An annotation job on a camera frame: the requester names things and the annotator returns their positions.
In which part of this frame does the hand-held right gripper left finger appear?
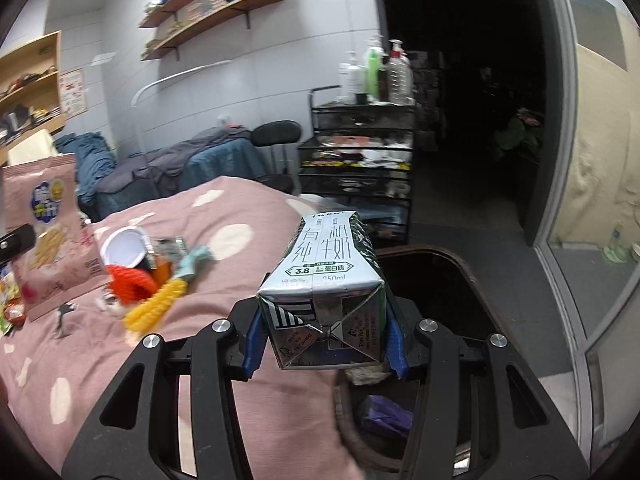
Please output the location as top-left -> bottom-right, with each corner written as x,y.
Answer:
60,296 -> 273,480

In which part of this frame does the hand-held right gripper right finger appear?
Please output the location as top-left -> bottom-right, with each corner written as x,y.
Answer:
385,296 -> 593,480

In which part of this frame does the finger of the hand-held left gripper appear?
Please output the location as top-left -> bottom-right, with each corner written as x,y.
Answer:
0,224 -> 37,263

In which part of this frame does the pink snack bag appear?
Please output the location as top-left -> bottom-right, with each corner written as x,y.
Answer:
2,154 -> 108,322

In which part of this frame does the silver milk carton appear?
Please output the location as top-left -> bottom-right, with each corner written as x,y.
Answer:
256,210 -> 387,372

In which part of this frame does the orange snack wrapper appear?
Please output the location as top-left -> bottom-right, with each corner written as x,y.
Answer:
145,236 -> 190,282

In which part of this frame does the colourful snack packet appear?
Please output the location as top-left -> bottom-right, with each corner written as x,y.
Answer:
0,267 -> 28,336

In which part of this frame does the purple packet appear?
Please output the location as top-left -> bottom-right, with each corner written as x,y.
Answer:
360,395 -> 413,438

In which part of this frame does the pink dotted blanket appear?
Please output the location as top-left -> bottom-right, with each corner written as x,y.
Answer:
0,175 -> 371,480

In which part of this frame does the light teal cloth piece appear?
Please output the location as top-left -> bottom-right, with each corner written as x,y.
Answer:
172,245 -> 216,281

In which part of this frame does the blue cloth heap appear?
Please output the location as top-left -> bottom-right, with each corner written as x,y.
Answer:
54,132 -> 117,206

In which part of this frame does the yellow knitted toy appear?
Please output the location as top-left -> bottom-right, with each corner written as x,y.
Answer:
122,277 -> 188,333

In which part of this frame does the white plastic cup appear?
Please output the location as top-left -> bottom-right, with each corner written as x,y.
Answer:
100,226 -> 153,268

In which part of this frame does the red knitted toy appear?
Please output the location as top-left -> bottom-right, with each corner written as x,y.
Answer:
107,264 -> 158,306

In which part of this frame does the grey blanket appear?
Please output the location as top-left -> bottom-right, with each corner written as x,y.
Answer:
95,127 -> 253,211

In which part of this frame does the blue denim blanket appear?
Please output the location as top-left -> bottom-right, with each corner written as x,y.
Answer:
182,139 -> 268,191

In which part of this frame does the pile of packets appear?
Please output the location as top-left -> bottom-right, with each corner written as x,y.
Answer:
305,135 -> 413,168

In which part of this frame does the wooden bookcase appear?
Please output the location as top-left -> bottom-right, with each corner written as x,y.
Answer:
0,31 -> 67,161

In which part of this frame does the black round stool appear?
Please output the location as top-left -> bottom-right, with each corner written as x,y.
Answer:
251,120 -> 302,196

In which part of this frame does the white curved pole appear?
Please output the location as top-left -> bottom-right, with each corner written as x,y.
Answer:
131,60 -> 233,161

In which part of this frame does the black mesh cart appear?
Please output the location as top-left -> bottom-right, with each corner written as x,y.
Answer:
298,87 -> 417,241

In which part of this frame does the potted plant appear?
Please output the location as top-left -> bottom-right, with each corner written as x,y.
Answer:
495,107 -> 543,161

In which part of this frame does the white pump bottle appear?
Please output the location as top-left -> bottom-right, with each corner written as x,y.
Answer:
338,52 -> 368,103

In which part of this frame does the green pump bottle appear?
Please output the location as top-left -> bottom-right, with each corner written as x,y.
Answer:
366,35 -> 385,101

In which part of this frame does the wall poster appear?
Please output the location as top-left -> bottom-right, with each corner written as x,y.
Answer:
59,69 -> 87,118

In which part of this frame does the grey door frame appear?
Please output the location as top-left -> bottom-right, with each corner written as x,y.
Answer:
520,0 -> 601,361

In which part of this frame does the long wooden wall shelf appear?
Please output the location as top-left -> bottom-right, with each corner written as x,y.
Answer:
141,0 -> 287,62

